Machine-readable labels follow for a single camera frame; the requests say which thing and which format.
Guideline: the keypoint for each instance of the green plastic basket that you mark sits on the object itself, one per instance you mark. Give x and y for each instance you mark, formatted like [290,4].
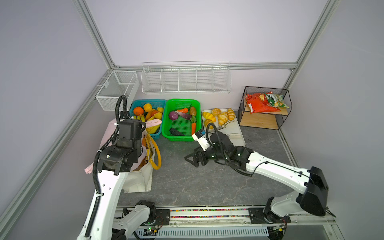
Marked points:
[181,124]

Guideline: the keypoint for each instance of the yellow toy lemon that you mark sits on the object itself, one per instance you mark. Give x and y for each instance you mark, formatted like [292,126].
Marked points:
[158,115]

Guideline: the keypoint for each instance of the purple toy sweet potato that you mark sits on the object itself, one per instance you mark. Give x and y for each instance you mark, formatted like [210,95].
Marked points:
[184,115]

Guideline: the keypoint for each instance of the teal plastic basket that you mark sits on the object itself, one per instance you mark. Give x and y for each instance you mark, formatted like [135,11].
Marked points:
[155,104]

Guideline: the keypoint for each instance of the dark green toy cucumber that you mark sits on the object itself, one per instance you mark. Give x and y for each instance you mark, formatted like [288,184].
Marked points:
[176,133]

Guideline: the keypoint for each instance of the green snack bag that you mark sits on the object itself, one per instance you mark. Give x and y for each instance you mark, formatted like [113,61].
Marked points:
[276,100]

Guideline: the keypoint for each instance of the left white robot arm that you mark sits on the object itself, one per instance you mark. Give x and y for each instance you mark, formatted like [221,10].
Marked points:
[111,167]

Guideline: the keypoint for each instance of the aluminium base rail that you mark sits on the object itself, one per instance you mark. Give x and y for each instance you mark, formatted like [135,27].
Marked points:
[207,216]

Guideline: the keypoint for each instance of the yellow-orange toy citrus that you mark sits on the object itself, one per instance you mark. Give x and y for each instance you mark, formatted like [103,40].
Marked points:
[148,107]

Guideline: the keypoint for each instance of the white canvas tote bag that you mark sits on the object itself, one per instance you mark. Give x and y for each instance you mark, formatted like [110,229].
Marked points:
[140,179]

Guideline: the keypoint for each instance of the pink plastic grocery bag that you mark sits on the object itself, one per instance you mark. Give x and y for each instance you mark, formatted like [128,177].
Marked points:
[109,131]

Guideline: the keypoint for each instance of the toy bread bun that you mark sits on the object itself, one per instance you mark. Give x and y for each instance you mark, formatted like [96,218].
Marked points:
[215,112]

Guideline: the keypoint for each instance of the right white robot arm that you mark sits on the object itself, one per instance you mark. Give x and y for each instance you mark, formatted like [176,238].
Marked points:
[310,188]

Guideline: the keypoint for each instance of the toy croissant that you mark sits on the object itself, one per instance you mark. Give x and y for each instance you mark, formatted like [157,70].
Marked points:
[223,118]

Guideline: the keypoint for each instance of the black wire snack rack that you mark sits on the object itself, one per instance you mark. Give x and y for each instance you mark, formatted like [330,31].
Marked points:
[273,120]

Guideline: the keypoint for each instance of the brown toy potato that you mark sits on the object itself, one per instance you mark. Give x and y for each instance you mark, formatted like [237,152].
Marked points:
[193,111]

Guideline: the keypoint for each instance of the striped toy bread loaf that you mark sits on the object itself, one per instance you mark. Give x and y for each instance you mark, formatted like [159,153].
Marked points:
[209,116]

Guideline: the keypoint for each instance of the white wire wall shelf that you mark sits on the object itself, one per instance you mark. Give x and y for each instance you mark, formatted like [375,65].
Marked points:
[186,77]

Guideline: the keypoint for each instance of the metal bread tongs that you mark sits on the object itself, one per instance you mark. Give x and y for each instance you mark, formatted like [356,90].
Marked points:
[231,129]

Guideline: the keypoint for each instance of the orange toy tangerine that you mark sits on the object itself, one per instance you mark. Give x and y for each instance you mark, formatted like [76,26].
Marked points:
[138,111]

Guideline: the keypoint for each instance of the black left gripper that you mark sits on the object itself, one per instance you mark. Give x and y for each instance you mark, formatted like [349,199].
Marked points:
[119,135]

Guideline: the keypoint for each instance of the yellow toy banana bunch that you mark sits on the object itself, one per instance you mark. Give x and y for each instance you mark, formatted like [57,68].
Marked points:
[153,129]

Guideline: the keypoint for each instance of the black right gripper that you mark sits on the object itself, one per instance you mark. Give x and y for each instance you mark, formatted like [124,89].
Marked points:
[196,161]

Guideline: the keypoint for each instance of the red chip bag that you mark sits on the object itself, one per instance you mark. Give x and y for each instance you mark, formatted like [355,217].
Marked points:
[258,104]

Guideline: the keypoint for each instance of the orange toy carrot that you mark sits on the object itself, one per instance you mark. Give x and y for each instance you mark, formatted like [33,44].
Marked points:
[183,110]
[193,128]

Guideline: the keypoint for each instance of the white mesh wall basket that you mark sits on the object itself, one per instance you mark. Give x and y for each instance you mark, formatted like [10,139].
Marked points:
[118,83]

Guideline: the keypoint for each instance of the striped toy bread roll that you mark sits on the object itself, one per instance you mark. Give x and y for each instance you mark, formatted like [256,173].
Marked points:
[206,122]

